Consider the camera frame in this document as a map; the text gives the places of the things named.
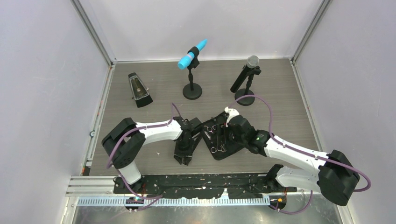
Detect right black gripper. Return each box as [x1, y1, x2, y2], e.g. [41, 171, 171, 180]
[212, 122, 247, 147]

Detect black zip tool case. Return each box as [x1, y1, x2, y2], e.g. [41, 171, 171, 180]
[200, 112, 243, 161]

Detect silver scissors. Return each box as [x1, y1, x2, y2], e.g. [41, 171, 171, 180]
[209, 145, 226, 154]
[203, 125, 217, 140]

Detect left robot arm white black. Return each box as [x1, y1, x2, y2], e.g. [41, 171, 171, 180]
[101, 117, 202, 193]

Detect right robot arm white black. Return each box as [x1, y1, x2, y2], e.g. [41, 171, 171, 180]
[217, 112, 360, 206]

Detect right black microphone stand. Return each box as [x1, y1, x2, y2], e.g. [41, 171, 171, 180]
[234, 66, 261, 106]

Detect black microphone stand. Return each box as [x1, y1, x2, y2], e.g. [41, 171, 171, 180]
[183, 58, 202, 100]
[234, 66, 261, 106]

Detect left black microphone stand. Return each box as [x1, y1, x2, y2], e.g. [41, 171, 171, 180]
[183, 58, 202, 100]

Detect black metronome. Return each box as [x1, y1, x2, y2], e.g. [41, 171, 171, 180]
[128, 72, 153, 108]

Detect black silver microphone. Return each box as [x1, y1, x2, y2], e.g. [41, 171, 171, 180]
[230, 55, 261, 93]

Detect blue microphone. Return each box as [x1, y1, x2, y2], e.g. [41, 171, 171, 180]
[177, 39, 207, 70]

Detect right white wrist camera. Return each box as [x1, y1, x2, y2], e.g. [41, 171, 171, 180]
[224, 106, 240, 127]

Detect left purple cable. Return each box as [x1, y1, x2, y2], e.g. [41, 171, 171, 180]
[106, 102, 183, 212]

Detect purple cable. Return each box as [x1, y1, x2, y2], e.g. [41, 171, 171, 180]
[229, 94, 372, 215]
[106, 102, 183, 212]

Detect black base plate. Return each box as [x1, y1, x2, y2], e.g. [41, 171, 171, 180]
[113, 173, 297, 199]

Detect aluminium rail front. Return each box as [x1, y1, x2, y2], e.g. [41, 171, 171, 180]
[65, 175, 347, 207]

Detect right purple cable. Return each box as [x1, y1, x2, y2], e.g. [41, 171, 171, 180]
[229, 94, 372, 215]

